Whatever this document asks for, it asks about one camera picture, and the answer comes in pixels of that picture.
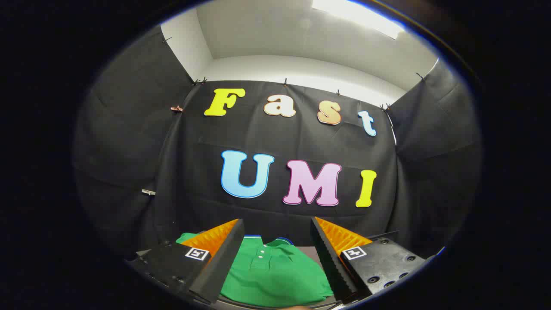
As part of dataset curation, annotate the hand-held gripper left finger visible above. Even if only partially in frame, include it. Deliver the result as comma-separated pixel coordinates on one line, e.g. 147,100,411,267
127,218,245,305

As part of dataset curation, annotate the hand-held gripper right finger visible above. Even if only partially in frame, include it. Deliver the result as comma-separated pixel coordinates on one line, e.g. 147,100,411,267
310,217,445,304

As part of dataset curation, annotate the green polo shirt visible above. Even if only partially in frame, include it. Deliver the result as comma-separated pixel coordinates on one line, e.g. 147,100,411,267
176,232,335,308

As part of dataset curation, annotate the black backdrop cloth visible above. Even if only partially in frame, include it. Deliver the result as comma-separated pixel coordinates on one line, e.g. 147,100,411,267
72,26,482,263

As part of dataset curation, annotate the ceiling light panel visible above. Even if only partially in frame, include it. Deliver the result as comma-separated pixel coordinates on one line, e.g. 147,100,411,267
311,0,406,40

